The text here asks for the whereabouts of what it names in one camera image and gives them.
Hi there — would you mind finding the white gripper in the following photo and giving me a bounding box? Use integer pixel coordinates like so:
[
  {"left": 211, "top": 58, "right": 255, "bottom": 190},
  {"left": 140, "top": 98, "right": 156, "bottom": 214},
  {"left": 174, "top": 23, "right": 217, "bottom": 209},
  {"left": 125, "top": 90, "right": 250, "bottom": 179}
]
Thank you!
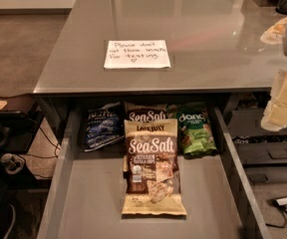
[{"left": 260, "top": 70, "right": 287, "bottom": 131}]

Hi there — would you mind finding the brown Sea Salt chip bag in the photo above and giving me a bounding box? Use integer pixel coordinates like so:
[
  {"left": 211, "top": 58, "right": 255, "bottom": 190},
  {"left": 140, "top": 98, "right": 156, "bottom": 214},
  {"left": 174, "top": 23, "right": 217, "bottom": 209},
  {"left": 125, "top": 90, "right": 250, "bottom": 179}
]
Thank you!
[{"left": 122, "top": 119, "right": 186, "bottom": 216}]

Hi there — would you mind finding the green snack bag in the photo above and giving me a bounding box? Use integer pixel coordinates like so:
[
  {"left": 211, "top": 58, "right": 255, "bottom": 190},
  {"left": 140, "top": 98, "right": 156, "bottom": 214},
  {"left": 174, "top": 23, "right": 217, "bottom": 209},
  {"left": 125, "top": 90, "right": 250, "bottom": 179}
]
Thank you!
[{"left": 166, "top": 103, "right": 217, "bottom": 158}]

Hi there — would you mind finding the blue chip bag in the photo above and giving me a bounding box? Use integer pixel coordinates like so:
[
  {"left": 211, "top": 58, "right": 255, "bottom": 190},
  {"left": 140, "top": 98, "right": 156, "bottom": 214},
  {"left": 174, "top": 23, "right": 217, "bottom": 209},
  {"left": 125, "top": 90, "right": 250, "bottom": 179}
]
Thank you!
[{"left": 85, "top": 102, "right": 124, "bottom": 151}]

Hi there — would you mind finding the open grey top drawer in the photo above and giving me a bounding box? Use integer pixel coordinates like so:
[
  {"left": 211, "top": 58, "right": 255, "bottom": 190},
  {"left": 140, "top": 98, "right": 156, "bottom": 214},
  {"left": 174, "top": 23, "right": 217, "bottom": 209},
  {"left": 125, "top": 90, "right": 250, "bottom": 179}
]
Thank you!
[{"left": 38, "top": 98, "right": 272, "bottom": 239}]

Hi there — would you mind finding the white handwritten paper note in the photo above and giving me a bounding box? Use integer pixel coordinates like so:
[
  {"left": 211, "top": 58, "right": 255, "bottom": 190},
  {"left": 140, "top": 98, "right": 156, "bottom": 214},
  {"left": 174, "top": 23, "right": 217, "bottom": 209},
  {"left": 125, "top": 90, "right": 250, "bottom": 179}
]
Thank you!
[{"left": 104, "top": 40, "right": 170, "bottom": 69}]

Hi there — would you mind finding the black equipment on left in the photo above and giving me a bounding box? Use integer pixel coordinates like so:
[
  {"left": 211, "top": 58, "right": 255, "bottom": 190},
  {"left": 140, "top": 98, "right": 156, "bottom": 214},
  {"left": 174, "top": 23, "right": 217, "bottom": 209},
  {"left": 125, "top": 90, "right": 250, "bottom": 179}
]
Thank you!
[{"left": 0, "top": 94, "right": 44, "bottom": 187}]

